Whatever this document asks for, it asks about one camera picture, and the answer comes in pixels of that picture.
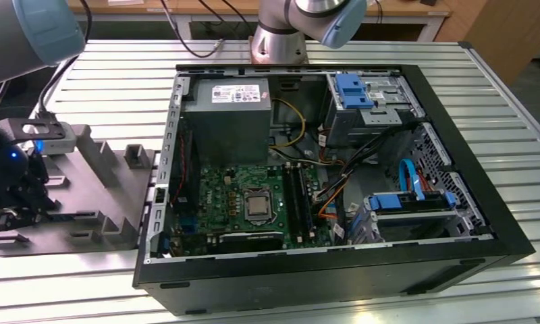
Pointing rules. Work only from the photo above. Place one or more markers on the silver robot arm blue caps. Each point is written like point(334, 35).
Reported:
point(8, 40)

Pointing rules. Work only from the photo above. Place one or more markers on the grey parts rack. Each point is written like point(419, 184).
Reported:
point(99, 202)

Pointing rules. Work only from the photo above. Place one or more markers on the green motherboard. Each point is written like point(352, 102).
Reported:
point(216, 189)

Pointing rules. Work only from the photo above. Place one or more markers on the grey power supply unit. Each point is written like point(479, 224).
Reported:
point(224, 135)

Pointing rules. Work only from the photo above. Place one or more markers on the black CPU socket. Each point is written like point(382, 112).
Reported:
point(257, 193)

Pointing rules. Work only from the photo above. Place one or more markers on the silver CPU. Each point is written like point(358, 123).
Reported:
point(257, 206)

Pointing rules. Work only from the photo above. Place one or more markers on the wooden desk white legs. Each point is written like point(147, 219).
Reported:
point(131, 8)

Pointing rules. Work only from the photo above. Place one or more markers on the black graphics card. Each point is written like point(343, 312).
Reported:
point(252, 241)

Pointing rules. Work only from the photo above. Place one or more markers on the black PC case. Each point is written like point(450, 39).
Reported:
point(296, 287)

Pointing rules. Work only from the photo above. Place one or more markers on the blue drive carrier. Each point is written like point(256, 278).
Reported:
point(351, 98)

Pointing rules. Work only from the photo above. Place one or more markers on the metal drive cage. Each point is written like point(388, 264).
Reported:
point(383, 118)

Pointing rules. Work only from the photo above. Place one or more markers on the hard disk in blue carrier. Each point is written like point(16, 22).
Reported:
point(390, 202)

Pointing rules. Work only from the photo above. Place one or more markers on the metal disk bay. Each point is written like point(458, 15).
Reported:
point(432, 216)

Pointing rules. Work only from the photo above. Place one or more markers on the wooden cabinet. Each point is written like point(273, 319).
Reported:
point(499, 33)

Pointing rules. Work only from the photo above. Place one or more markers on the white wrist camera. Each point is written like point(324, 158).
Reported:
point(60, 145)

